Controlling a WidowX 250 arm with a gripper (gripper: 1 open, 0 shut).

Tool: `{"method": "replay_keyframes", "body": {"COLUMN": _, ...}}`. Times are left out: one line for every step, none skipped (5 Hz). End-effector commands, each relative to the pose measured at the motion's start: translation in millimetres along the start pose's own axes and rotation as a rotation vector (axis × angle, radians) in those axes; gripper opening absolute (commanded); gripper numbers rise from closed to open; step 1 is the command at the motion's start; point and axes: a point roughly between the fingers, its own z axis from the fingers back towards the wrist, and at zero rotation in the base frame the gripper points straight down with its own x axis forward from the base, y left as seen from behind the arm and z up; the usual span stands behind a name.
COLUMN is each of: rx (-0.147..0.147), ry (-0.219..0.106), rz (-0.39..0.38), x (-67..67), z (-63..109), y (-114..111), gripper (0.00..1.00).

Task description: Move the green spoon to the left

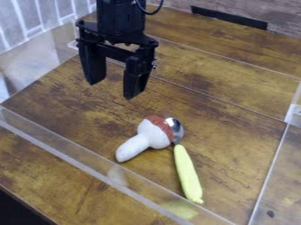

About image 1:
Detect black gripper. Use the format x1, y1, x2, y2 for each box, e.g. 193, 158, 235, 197
75, 20, 159, 99

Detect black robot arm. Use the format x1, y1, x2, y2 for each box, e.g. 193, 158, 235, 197
75, 0, 159, 99

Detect white red toy mushroom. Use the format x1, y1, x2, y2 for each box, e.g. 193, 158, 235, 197
115, 115, 174, 163

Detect black strip on table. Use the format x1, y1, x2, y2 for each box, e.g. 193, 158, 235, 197
190, 5, 268, 30

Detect clear acrylic triangle bracket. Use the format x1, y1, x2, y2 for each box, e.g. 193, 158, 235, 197
67, 40, 78, 50

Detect black cable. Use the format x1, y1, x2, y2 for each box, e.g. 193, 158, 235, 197
134, 0, 166, 16

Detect clear acrylic enclosure wall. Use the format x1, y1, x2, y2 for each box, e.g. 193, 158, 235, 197
0, 8, 301, 225

